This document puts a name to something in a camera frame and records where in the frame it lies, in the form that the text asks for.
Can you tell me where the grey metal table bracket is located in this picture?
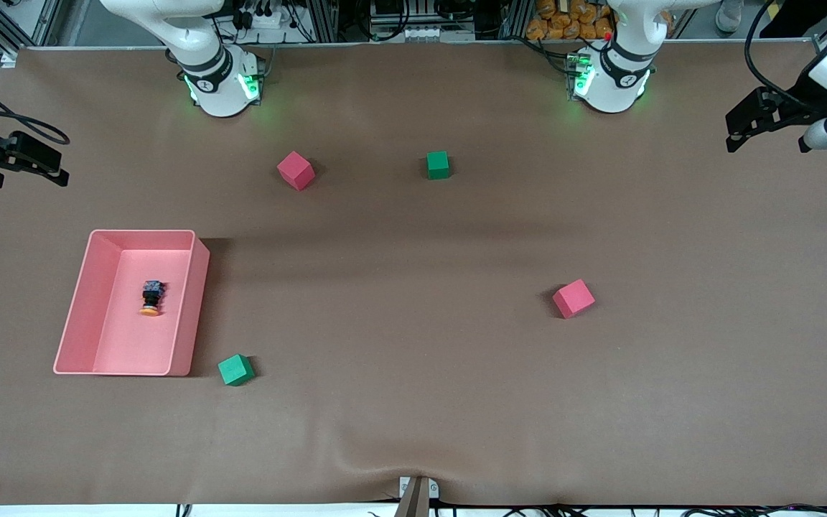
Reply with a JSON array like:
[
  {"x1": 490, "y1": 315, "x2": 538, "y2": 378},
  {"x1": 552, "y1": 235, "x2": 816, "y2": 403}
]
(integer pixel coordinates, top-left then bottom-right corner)
[{"x1": 393, "y1": 476, "x2": 440, "y2": 517}]

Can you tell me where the aluminium frame profile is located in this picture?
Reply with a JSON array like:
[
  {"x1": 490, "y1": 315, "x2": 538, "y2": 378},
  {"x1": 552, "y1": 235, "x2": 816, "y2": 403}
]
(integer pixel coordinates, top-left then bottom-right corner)
[{"x1": 0, "y1": 0, "x2": 62, "y2": 65}]

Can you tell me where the grey shoe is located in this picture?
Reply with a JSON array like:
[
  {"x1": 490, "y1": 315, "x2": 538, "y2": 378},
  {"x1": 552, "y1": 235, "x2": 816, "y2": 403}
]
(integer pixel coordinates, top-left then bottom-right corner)
[{"x1": 715, "y1": 0, "x2": 743, "y2": 33}]

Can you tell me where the grey electronics unit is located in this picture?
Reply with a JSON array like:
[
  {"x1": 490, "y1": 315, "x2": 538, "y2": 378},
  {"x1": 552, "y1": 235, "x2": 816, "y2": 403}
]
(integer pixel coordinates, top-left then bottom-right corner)
[{"x1": 370, "y1": 0, "x2": 479, "y2": 42}]

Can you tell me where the pink plastic bin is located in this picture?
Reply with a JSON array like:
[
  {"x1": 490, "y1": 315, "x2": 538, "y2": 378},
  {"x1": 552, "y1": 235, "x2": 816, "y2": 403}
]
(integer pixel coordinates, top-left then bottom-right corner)
[{"x1": 53, "y1": 229, "x2": 210, "y2": 377}]

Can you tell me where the orange packaged goods pile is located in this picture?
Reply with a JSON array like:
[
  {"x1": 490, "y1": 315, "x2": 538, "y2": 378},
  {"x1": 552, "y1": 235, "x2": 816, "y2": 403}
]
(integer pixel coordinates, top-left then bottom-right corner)
[{"x1": 526, "y1": 0, "x2": 615, "y2": 42}]

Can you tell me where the yellow mushroom push button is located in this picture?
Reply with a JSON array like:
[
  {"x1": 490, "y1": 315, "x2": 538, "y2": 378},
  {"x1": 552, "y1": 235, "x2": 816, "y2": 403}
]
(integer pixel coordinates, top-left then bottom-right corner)
[{"x1": 141, "y1": 280, "x2": 167, "y2": 317}]

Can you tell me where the brown table cover mat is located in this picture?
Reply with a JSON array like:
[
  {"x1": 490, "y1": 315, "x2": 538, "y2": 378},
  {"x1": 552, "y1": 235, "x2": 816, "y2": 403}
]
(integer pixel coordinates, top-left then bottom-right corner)
[{"x1": 0, "y1": 39, "x2": 827, "y2": 507}]

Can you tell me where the red foam cube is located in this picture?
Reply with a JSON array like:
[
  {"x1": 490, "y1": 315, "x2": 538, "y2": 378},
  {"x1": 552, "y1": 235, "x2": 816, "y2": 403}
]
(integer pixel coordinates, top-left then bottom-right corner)
[
  {"x1": 552, "y1": 279, "x2": 597, "y2": 320},
  {"x1": 276, "y1": 151, "x2": 316, "y2": 192}
]

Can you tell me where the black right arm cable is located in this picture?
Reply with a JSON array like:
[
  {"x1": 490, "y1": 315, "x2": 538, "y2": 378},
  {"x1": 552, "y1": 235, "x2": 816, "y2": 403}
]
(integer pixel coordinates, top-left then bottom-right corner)
[{"x1": 0, "y1": 66, "x2": 71, "y2": 146}]

